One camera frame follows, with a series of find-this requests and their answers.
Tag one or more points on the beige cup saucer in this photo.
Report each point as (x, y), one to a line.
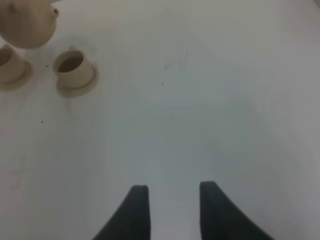
(21, 81)
(78, 92)

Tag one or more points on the left beige teacup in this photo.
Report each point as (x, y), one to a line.
(12, 66)

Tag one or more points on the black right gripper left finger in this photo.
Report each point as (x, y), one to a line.
(132, 220)

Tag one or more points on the beige teacup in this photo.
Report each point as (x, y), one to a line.
(73, 69)
(12, 66)

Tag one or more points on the right beige cup saucer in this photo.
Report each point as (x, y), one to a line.
(78, 92)

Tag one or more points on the left beige cup saucer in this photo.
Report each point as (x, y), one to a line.
(21, 81)

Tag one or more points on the right beige teacup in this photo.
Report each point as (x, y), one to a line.
(73, 69)

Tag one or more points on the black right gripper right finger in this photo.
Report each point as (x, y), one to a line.
(221, 219)

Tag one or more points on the beige teapot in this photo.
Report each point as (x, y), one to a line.
(27, 24)

